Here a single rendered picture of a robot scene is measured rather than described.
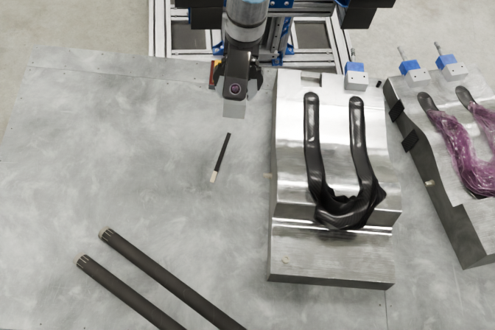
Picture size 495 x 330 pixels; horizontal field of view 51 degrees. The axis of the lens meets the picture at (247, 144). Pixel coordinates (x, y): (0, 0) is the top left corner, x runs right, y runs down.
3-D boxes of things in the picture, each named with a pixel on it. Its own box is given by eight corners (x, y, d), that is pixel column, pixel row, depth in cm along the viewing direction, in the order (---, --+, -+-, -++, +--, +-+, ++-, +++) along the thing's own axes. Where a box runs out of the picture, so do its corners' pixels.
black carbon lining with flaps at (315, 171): (300, 95, 127) (308, 71, 119) (364, 102, 128) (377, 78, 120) (300, 231, 110) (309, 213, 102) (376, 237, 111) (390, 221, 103)
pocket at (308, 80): (297, 79, 132) (300, 70, 128) (318, 81, 132) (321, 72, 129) (297, 93, 129) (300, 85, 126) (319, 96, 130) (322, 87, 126)
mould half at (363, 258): (272, 89, 136) (280, 56, 124) (370, 99, 137) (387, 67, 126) (266, 281, 111) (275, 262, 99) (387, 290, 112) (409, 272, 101)
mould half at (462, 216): (381, 89, 139) (395, 62, 130) (466, 75, 145) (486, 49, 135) (462, 270, 116) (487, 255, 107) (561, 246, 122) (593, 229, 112)
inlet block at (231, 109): (225, 71, 124) (227, 56, 120) (247, 73, 125) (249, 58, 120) (222, 117, 118) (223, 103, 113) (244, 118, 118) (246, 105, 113)
